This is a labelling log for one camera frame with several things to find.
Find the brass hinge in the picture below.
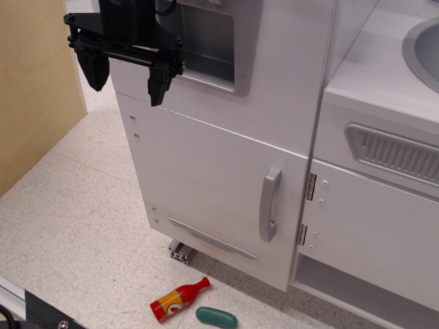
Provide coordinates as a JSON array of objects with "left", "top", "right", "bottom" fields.
[
  {"left": 298, "top": 224, "right": 307, "bottom": 245},
  {"left": 306, "top": 173, "right": 317, "bottom": 201}
]

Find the grey fridge door handle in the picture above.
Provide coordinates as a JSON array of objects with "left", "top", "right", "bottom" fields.
[{"left": 259, "top": 167, "right": 281, "bottom": 243}]

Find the lower brass hinge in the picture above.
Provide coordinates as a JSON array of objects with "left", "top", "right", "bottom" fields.
[{"left": 298, "top": 224, "right": 307, "bottom": 245}]

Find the white oven door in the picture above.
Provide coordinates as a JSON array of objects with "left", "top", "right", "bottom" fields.
[{"left": 298, "top": 160, "right": 438, "bottom": 310}]

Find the red toy sauce bottle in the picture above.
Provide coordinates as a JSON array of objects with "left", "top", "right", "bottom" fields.
[{"left": 150, "top": 277, "right": 211, "bottom": 322}]

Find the green toy pickle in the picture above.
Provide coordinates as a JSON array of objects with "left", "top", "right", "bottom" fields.
[{"left": 195, "top": 306, "right": 238, "bottom": 328}]

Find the aluminium extrusion bar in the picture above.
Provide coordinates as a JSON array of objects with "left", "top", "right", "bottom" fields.
[{"left": 168, "top": 239, "right": 197, "bottom": 266}]

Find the white low fridge door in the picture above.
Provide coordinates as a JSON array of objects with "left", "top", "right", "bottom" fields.
[{"left": 117, "top": 93, "right": 307, "bottom": 290}]

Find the light wooden panel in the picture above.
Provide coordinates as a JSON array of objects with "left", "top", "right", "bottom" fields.
[{"left": 1, "top": 1, "right": 86, "bottom": 194}]

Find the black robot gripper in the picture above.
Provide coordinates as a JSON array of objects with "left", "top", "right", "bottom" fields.
[{"left": 64, "top": 1, "right": 186, "bottom": 106}]

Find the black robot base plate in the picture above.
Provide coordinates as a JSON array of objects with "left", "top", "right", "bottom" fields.
[{"left": 21, "top": 291, "right": 85, "bottom": 329}]

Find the upper brass hinge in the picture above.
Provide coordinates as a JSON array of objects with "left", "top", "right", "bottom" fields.
[{"left": 306, "top": 173, "right": 317, "bottom": 201}]

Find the grey vent panel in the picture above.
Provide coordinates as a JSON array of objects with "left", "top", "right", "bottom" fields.
[{"left": 344, "top": 123, "right": 438, "bottom": 186}]

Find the black cable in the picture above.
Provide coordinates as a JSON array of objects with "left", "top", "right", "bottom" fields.
[{"left": 0, "top": 304, "right": 16, "bottom": 329}]

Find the grey toy sink basin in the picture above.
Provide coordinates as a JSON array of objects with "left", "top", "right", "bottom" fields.
[{"left": 402, "top": 17, "right": 438, "bottom": 93}]

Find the grey ice dispenser recess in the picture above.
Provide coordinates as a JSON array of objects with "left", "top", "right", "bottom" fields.
[{"left": 157, "top": 1, "right": 263, "bottom": 97}]

